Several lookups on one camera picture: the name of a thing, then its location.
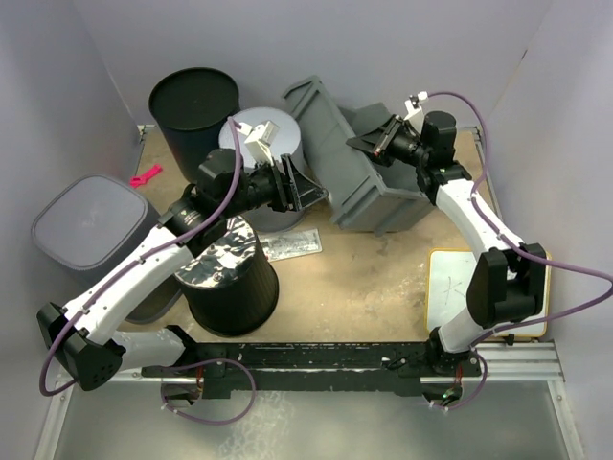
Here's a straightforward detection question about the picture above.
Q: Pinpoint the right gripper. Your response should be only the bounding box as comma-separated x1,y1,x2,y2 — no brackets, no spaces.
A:
346,114,429,168

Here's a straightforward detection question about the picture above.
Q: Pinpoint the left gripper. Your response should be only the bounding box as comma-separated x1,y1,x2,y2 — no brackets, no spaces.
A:
221,154,327,219

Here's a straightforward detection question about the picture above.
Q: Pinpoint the light grey plastic bucket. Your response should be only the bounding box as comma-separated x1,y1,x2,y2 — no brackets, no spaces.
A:
234,106,307,233

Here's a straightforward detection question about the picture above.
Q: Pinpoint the grey rectangular plastic crate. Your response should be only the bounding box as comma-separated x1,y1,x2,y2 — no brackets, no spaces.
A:
283,76,434,236

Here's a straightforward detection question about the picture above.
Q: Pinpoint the black cylindrical bin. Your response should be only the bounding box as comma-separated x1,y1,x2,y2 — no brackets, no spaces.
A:
175,217,280,337

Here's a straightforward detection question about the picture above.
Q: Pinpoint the dark blue cylindrical bin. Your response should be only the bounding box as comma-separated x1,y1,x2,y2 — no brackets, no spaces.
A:
148,67,239,183

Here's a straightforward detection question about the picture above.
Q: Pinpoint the grey ribbed laundry basket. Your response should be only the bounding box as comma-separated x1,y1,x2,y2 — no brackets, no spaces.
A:
30,173,186,325

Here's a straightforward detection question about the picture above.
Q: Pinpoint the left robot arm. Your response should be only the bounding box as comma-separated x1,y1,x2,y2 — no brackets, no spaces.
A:
36,149,328,397

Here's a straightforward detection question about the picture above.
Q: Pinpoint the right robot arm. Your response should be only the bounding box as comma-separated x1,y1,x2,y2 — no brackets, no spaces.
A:
347,111,548,375

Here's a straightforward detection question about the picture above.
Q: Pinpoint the clear plastic label card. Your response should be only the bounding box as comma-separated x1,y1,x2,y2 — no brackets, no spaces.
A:
261,229,323,262

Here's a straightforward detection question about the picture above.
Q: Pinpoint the pink plastic clip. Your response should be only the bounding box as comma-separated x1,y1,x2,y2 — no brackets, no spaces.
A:
129,164,163,188

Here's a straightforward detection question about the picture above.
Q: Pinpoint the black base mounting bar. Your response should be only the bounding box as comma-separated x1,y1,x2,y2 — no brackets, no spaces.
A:
143,342,481,399

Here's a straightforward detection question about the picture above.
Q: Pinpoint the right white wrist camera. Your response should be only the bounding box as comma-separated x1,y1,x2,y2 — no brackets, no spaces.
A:
404,91,428,126

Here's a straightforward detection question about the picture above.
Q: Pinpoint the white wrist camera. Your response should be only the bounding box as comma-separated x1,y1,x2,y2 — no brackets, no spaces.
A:
238,121,280,165
404,91,428,126

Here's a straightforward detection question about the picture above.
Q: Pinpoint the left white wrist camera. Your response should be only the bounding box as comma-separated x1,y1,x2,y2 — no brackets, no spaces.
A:
238,121,280,165

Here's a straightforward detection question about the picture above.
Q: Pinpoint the small whiteboard with yellow frame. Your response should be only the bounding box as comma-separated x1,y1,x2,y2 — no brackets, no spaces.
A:
424,248,551,339

